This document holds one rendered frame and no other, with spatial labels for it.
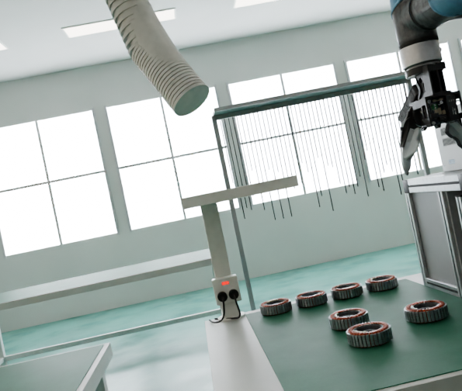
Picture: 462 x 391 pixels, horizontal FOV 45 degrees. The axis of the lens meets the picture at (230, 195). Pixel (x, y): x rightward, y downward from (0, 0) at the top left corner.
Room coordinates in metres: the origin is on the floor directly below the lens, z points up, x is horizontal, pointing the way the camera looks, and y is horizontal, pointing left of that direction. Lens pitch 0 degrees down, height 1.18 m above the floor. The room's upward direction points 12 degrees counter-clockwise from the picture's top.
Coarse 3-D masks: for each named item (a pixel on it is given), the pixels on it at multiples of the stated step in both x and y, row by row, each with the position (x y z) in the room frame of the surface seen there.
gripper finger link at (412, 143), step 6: (414, 132) 1.09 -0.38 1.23; (408, 138) 1.10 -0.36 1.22; (414, 138) 1.08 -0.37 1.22; (420, 138) 1.10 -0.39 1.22; (408, 144) 1.10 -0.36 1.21; (414, 144) 1.07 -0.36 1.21; (402, 150) 1.10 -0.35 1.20; (408, 150) 1.09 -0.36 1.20; (414, 150) 1.06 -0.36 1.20; (402, 156) 1.10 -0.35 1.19; (408, 156) 1.08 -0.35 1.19; (402, 162) 1.10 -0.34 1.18; (408, 162) 1.10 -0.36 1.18; (408, 168) 1.10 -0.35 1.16
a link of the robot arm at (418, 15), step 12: (420, 0) 1.00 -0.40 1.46; (432, 0) 0.97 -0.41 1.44; (444, 0) 0.95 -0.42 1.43; (456, 0) 0.94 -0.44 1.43; (420, 12) 1.01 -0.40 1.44; (432, 12) 0.99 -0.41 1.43; (444, 12) 0.97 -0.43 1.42; (456, 12) 0.96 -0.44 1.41; (420, 24) 1.03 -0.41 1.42; (432, 24) 1.02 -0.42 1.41
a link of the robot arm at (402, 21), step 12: (396, 0) 1.07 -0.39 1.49; (408, 0) 1.05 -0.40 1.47; (396, 12) 1.08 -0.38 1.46; (408, 12) 1.04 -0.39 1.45; (396, 24) 1.09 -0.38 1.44; (408, 24) 1.06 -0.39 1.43; (396, 36) 1.10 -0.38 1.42; (408, 36) 1.07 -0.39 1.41; (420, 36) 1.06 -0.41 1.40; (432, 36) 1.06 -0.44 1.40
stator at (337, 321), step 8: (336, 312) 1.64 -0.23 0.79; (344, 312) 1.63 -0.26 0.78; (352, 312) 1.62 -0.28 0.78; (360, 312) 1.58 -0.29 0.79; (336, 320) 1.56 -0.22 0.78; (344, 320) 1.55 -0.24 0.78; (352, 320) 1.54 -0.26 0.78; (360, 320) 1.55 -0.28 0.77; (368, 320) 1.57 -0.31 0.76; (336, 328) 1.56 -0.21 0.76; (344, 328) 1.55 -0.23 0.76
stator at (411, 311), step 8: (408, 304) 1.55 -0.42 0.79; (416, 304) 1.55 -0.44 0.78; (424, 304) 1.54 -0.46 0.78; (432, 304) 1.53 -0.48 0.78; (440, 304) 1.48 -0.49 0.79; (408, 312) 1.49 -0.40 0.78; (416, 312) 1.47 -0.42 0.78; (424, 312) 1.46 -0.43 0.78; (432, 312) 1.46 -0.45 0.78; (440, 312) 1.46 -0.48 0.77; (448, 312) 1.49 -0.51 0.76; (408, 320) 1.50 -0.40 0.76; (416, 320) 1.48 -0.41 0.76; (424, 320) 1.47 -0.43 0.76; (432, 320) 1.46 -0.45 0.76
